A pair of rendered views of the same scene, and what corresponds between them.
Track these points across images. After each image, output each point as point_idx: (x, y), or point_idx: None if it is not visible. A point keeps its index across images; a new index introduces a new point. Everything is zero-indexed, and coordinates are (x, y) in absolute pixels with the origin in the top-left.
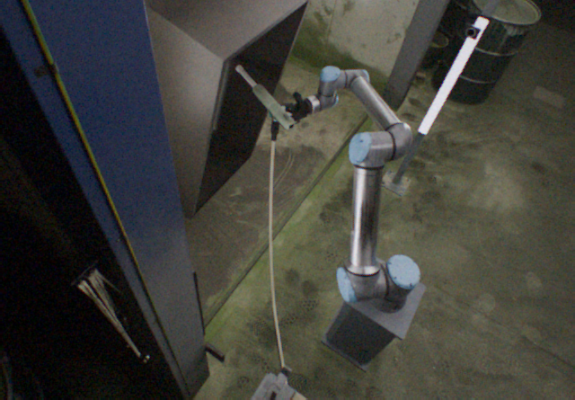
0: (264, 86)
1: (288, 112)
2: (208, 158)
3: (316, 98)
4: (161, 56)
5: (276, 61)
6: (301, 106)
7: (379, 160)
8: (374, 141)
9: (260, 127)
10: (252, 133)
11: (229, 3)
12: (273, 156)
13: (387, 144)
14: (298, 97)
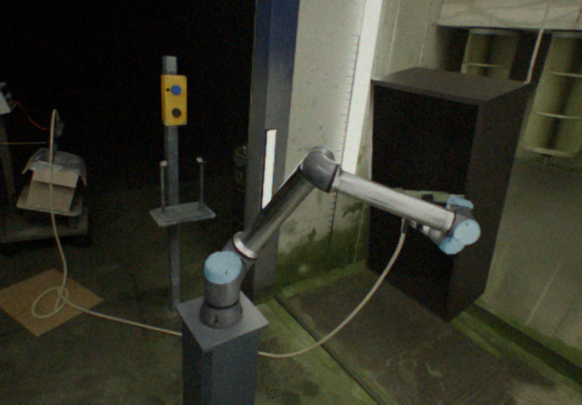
0: None
1: None
2: (436, 286)
3: None
4: (401, 100)
5: (476, 190)
6: None
7: (302, 160)
8: (316, 146)
9: (456, 278)
10: (458, 289)
11: (432, 79)
12: (395, 252)
13: (311, 151)
14: (423, 195)
